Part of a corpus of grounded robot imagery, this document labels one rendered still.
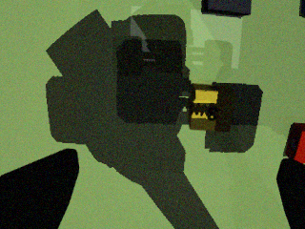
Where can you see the yellow block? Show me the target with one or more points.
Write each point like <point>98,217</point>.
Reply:
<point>211,108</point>

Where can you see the red block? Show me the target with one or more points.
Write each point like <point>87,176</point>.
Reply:
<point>295,148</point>

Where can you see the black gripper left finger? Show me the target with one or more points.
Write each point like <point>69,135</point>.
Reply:
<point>37,196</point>

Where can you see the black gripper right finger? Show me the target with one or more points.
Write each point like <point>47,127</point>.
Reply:
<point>291,187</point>

